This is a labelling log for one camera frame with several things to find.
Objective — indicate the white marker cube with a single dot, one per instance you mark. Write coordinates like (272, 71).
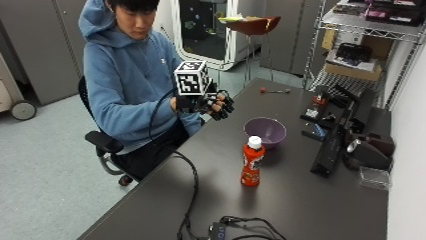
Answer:
(192, 77)

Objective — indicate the purple bowl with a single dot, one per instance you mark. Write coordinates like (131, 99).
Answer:
(267, 131)

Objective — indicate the orange drink bottle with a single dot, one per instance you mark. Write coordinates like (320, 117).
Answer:
(254, 163)

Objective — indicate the black tray of small parts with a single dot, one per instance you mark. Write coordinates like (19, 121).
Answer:
(316, 110)

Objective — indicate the white booth with glass door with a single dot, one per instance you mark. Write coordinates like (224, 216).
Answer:
(204, 33)

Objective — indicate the person in blue hoodie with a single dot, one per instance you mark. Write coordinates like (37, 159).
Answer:
(124, 76)

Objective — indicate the grey cabinet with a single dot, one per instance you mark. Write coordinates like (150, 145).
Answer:
(35, 46)
(288, 33)

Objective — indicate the long black flat device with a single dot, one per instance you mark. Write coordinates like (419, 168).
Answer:
(331, 150)

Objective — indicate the black office chair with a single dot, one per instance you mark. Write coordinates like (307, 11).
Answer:
(104, 141)

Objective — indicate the flat cardboard box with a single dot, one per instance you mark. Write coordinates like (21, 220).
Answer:
(353, 71)

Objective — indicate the black bag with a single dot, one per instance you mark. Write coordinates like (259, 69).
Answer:
(355, 52)

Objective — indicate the black rounded speaker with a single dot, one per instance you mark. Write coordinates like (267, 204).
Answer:
(368, 153)

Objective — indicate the small black hub box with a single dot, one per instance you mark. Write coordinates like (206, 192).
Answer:
(219, 231)

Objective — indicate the tall cardboard box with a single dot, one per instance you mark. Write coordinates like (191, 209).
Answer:
(380, 45)

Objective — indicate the clear plastic box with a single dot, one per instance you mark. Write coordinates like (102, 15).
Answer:
(375, 178)

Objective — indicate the beige cart with wheel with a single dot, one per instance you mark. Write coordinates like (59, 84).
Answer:
(18, 106)

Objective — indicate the dark and pink boxes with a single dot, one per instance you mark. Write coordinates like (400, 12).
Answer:
(387, 10)

